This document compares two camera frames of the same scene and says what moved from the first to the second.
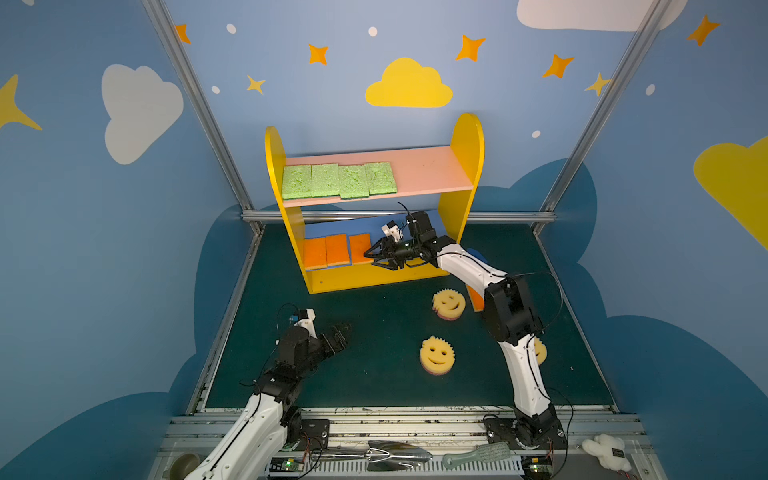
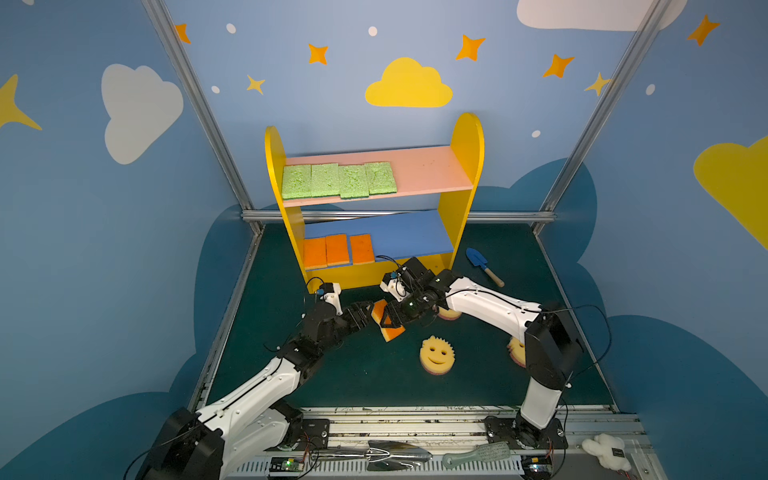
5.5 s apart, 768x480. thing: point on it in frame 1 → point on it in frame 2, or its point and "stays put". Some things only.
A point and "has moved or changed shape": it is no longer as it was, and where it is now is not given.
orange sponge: x=477 y=300 has moved or changed shape
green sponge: x=380 y=178 stays put
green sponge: x=353 y=182 stays put
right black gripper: x=391 y=252 → x=410 y=306
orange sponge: x=337 y=250 stays put
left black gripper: x=327 y=344 → x=353 y=317
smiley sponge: x=436 y=355 stays put
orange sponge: x=359 y=243 stays put
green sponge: x=297 y=182 stays put
